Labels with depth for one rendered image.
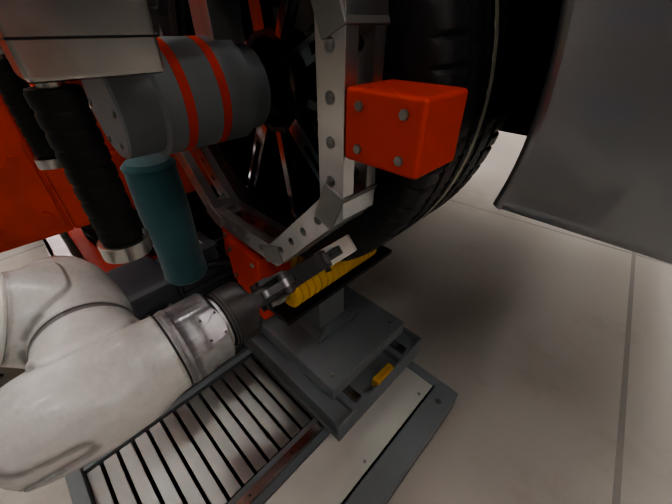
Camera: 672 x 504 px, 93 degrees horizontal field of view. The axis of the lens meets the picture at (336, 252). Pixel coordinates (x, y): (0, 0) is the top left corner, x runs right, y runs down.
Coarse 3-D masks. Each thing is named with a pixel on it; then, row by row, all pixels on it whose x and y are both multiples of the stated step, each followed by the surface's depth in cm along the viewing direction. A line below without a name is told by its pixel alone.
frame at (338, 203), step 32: (160, 0) 55; (320, 0) 28; (352, 0) 27; (384, 0) 29; (160, 32) 59; (320, 32) 29; (352, 32) 28; (384, 32) 31; (320, 64) 31; (352, 64) 30; (320, 96) 33; (320, 128) 34; (192, 160) 67; (320, 160) 37; (352, 160) 35; (224, 192) 69; (320, 192) 39; (352, 192) 38; (224, 224) 66; (256, 224) 65; (320, 224) 42; (288, 256) 52
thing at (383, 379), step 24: (264, 336) 98; (408, 336) 98; (264, 360) 94; (288, 360) 91; (384, 360) 91; (408, 360) 94; (288, 384) 88; (312, 384) 85; (360, 384) 85; (384, 384) 86; (312, 408) 82; (336, 408) 80; (360, 408) 80; (336, 432) 77
